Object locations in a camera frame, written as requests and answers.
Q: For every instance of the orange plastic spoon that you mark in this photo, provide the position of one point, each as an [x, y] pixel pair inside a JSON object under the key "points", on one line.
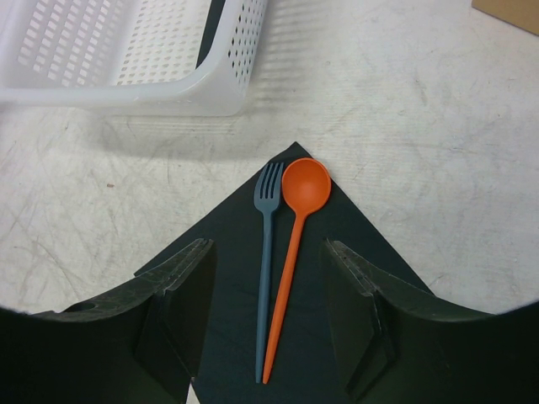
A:
{"points": [[306, 186]]}

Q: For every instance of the brown cardboard napkin box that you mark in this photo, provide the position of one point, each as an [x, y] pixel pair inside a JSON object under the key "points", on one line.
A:
{"points": [[522, 14]]}

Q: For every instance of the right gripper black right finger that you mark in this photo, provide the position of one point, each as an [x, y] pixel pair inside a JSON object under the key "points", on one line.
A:
{"points": [[395, 343]]}

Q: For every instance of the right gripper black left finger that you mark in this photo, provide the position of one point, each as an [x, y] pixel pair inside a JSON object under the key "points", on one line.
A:
{"points": [[140, 342]]}

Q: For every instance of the blue plastic fork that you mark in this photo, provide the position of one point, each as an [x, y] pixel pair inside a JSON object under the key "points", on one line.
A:
{"points": [[266, 199]]}

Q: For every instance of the white perforated plastic basket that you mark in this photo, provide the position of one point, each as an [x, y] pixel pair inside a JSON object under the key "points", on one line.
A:
{"points": [[128, 57]]}

